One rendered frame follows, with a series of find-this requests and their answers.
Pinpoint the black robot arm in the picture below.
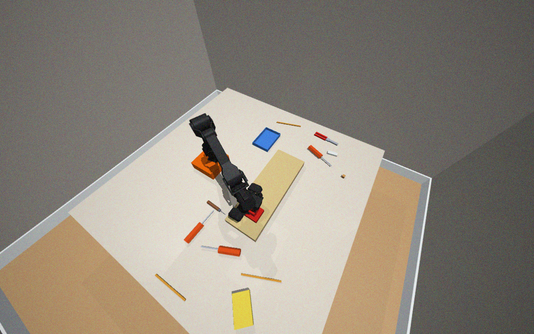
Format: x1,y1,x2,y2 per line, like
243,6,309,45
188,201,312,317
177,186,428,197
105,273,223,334
189,113,263,211

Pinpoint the orange-handled awl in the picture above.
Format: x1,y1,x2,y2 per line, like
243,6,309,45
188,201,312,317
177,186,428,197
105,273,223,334
201,245,241,256
184,210,214,243
308,145,332,166

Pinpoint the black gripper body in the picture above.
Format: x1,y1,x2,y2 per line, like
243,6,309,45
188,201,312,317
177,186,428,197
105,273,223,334
228,183,262,222

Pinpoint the blue shallow tray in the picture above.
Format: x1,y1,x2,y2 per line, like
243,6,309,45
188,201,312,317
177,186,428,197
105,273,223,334
253,127,280,152

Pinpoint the brown-handled awl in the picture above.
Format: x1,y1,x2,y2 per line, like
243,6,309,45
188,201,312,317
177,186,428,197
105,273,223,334
207,200,223,213

